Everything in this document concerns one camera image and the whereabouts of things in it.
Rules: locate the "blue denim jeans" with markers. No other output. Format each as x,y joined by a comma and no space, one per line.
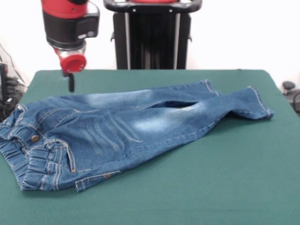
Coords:
117,131

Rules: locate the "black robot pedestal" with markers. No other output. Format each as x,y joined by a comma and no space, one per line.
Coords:
150,35

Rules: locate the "black office chair base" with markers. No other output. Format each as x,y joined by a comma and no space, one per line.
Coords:
291,92

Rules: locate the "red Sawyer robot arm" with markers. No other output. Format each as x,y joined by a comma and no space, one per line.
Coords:
68,21

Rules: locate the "black electronics box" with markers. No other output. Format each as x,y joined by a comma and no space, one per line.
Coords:
3,79

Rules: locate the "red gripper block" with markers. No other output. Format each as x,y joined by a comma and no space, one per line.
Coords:
73,63

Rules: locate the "dark green table cloth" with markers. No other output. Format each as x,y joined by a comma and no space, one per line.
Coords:
211,175

